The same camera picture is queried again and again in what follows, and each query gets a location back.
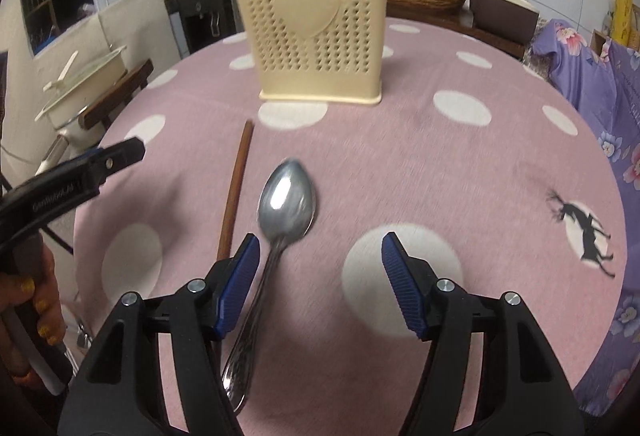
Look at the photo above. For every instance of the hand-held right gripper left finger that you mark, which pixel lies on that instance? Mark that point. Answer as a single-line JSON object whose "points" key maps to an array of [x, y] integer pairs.
{"points": [[240, 286]]}

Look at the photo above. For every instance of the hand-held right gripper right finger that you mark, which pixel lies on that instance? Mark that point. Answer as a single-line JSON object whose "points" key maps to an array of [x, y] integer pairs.
{"points": [[402, 286]]}

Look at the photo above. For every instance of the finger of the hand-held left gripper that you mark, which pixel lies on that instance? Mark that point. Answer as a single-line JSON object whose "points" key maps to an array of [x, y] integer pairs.
{"points": [[117, 156]]}

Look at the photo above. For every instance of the metal spoon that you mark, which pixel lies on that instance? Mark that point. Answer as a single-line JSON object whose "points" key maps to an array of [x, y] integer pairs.
{"points": [[287, 201]]}

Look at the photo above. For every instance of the thick brown wooden chopstick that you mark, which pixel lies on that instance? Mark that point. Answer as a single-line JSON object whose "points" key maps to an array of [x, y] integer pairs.
{"points": [[239, 171]]}

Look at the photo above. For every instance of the cream perforated utensil holder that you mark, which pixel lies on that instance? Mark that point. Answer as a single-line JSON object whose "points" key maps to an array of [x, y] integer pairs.
{"points": [[310, 51]]}

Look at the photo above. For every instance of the person's left hand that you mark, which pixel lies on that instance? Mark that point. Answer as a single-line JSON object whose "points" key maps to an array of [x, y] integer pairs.
{"points": [[47, 311]]}

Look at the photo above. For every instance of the dark wooden chair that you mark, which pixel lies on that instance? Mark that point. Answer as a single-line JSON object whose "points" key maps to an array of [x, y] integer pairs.
{"points": [[120, 91]]}

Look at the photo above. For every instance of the cream cooking pot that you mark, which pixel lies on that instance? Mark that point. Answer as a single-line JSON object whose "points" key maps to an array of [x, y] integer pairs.
{"points": [[85, 91]]}

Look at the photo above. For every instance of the cream plastic ladle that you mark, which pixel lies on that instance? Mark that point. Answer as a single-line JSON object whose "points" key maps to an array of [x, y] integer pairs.
{"points": [[65, 71]]}

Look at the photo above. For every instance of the pink polka-dot tablecloth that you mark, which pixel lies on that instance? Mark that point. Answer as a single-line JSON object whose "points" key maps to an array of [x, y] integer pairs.
{"points": [[450, 176]]}

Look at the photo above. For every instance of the grey water dispenser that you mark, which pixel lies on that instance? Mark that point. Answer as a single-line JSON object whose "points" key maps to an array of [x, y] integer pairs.
{"points": [[200, 6]]}

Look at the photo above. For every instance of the purple floral cloth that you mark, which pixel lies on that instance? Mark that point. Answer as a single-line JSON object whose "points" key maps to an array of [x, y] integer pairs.
{"points": [[600, 106]]}

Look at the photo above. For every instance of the brown and cream container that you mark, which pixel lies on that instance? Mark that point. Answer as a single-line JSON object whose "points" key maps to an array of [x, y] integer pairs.
{"points": [[500, 11]]}

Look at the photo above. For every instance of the yellow box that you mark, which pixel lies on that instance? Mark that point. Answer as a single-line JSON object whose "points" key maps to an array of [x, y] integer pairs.
{"points": [[624, 11]]}

